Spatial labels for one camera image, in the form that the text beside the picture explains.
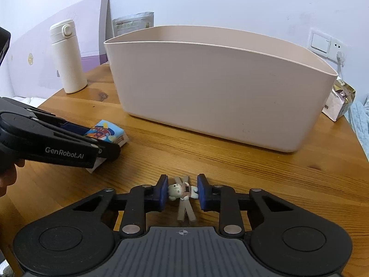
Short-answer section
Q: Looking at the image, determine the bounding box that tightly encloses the blue bear tissue pack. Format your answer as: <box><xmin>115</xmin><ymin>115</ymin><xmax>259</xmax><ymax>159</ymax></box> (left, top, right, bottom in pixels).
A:
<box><xmin>84</xmin><ymin>119</ymin><xmax>129</xmax><ymax>173</ymax></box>

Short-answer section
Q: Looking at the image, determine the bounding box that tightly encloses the person's left hand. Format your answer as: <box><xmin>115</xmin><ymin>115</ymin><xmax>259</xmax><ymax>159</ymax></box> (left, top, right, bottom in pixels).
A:
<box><xmin>0</xmin><ymin>160</ymin><xmax>25</xmax><ymax>197</ymax></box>

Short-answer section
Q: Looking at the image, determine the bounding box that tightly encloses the white thermos bottle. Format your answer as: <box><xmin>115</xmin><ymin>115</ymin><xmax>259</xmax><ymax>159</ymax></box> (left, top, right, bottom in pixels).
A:
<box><xmin>49</xmin><ymin>19</ymin><xmax>88</xmax><ymax>94</ymax></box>

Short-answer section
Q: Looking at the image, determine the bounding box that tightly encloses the banana chips snack pouch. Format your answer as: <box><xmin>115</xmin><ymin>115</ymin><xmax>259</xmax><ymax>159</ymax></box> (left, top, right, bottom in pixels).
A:
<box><xmin>113</xmin><ymin>12</ymin><xmax>154</xmax><ymax>36</ymax></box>

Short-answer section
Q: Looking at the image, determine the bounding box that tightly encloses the light blue quilted blanket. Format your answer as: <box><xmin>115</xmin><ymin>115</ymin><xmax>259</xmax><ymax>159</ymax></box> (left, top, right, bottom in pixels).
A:
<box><xmin>345</xmin><ymin>96</ymin><xmax>369</xmax><ymax>159</ymax></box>

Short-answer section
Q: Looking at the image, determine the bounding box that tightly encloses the gold patterned snack bag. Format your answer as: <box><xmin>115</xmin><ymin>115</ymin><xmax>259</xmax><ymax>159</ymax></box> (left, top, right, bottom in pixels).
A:
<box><xmin>322</xmin><ymin>78</ymin><xmax>356</xmax><ymax>122</ymax></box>

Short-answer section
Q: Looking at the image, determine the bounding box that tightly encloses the beige plastic storage bin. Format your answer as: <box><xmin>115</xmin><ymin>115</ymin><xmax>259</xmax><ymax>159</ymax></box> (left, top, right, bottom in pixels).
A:
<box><xmin>104</xmin><ymin>26</ymin><xmax>338</xmax><ymax>153</ymax></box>

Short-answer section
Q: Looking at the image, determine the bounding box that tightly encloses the white plug and cable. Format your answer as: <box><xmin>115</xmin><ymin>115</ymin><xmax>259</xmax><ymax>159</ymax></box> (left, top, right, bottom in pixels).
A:
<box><xmin>336</xmin><ymin>51</ymin><xmax>347</xmax><ymax>81</ymax></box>

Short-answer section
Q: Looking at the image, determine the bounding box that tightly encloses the white wall switch socket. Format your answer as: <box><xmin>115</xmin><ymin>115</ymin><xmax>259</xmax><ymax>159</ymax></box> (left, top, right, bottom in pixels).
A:
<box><xmin>307</xmin><ymin>28</ymin><xmax>347</xmax><ymax>63</ymax></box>

